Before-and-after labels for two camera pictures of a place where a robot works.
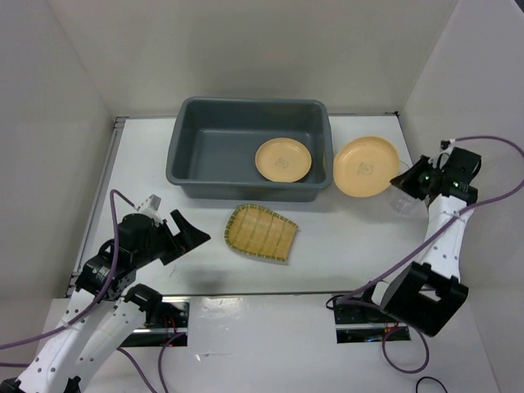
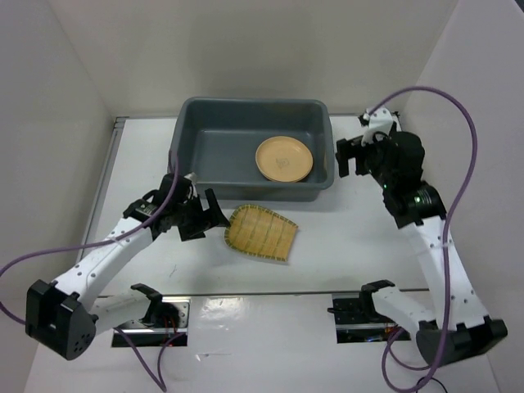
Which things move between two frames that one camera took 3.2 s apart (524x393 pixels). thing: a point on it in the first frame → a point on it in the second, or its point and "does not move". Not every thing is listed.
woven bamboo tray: (253, 229) does not move
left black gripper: (189, 237) → (215, 218)
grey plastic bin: (214, 142) does not move
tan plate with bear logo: (283, 160) does not move
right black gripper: (406, 180) → (346, 148)
